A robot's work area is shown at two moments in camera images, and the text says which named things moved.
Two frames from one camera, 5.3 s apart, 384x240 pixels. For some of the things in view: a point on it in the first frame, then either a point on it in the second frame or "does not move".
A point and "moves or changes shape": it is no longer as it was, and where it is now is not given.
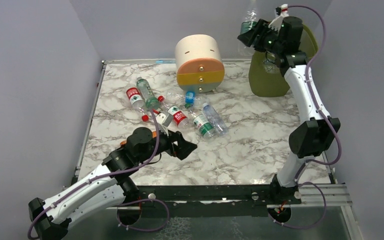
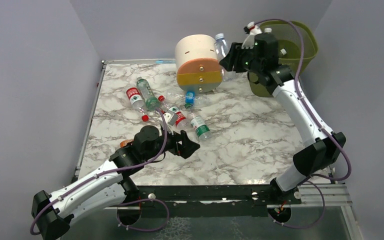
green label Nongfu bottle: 204,127 moves or changes shape
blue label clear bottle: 187,96 does not move
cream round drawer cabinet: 200,68 does not move
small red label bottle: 137,101 does not move
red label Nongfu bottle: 179,116 moves or changes shape
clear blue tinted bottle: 219,127 to 222,53
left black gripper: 175,145 does not move
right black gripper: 258,33 to 238,57
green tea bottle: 151,100 does not move
